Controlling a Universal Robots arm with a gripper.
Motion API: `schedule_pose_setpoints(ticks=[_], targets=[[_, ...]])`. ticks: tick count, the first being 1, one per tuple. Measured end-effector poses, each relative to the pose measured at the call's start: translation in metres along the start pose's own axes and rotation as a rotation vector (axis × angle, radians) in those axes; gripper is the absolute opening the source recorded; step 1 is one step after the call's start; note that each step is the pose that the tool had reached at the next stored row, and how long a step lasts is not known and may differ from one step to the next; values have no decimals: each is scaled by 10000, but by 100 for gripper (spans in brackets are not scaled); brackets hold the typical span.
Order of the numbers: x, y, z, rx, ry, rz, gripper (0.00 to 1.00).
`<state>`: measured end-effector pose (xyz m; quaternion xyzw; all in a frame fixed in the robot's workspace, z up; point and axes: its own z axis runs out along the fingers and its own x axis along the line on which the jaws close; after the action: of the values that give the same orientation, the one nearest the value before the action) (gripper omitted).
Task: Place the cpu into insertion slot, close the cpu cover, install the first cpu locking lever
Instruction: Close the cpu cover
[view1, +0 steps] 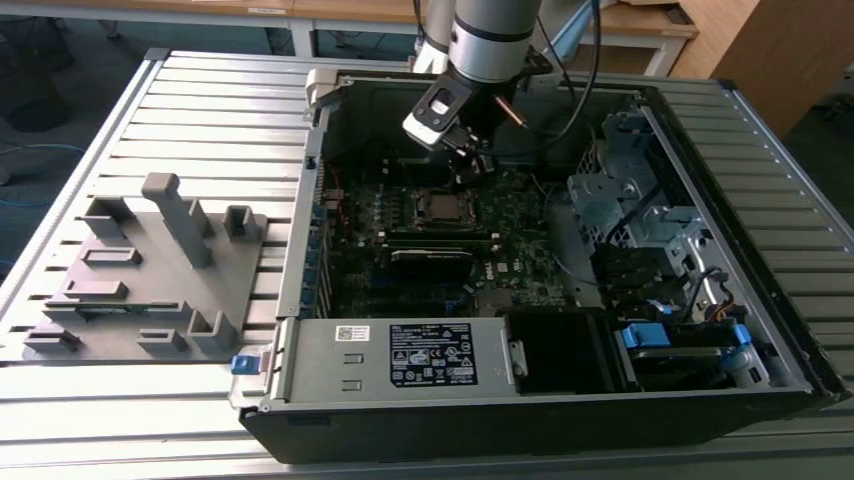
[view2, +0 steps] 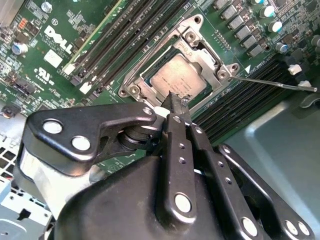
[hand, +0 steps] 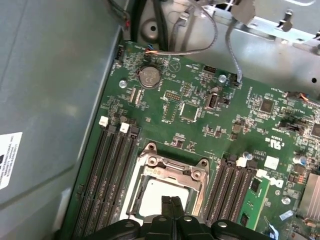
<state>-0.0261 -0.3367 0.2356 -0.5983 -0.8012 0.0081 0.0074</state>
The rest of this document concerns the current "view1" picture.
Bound green RAM stick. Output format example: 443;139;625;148
74;303;154;318

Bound thick black cable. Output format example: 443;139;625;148
602;183;666;249

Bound metal socket cover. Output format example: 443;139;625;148
414;188;482;229

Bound black PC case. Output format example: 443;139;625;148
226;67;854;466

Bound black connector bundle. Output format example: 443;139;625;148
590;243;675;321

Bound wooden cabinet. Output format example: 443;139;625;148
669;0;854;144

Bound green motherboard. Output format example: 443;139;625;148
318;158;606;320

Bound wooden desk white frame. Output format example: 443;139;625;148
0;0;315;59
293;0;701;77

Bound blue disk carrier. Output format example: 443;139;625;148
618;321;756;362

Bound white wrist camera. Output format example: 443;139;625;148
401;74;483;151

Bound coloured wire bundle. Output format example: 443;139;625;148
706;295;748;325

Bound grey case handle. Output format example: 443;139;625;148
305;68;343;110

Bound thin grey wire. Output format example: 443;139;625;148
538;180;602;291

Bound black hard disk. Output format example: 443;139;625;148
630;347;729;392

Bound blue floor cable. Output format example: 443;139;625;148
0;142;90;207

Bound silver drive cage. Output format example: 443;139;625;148
565;107;720;311

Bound black RAM slot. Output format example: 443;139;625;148
387;233;499;241
387;239;495;247
387;228;494;236
389;244;501;252

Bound grey parts rack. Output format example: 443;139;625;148
19;172;272;363

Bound grey power supply unit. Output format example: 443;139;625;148
283;314;530;404

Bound black camera cable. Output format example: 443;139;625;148
477;0;602;157

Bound chipset heatsink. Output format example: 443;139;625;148
475;287;517;315

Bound black office chair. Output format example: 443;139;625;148
0;14;76;135

